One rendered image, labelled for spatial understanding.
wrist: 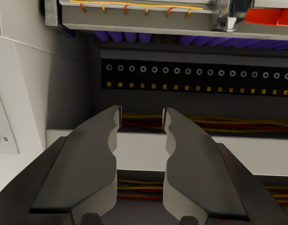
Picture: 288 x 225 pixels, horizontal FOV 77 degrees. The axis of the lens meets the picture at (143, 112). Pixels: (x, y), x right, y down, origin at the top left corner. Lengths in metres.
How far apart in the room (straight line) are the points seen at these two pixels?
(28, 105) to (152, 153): 0.14
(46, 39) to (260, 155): 0.27
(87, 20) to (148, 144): 0.15
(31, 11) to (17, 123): 0.11
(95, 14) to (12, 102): 0.12
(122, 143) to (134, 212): 0.25
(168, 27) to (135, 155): 0.14
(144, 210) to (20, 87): 0.34
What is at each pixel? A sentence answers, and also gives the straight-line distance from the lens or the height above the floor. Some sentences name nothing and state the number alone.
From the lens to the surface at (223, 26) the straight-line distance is 0.19.
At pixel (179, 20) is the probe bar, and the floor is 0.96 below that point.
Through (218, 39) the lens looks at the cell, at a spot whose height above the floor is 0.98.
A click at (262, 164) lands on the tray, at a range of 0.26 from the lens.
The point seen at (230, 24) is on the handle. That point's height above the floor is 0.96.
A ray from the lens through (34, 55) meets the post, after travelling 0.21.
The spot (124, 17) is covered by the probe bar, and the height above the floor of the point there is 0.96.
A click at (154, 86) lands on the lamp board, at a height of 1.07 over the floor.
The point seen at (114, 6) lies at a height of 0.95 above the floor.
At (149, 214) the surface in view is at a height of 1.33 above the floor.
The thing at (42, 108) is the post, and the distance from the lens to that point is 0.22.
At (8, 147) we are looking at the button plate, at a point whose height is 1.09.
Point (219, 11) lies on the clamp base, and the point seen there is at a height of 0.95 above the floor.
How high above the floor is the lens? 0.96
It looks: 28 degrees up
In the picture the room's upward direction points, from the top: 177 degrees counter-clockwise
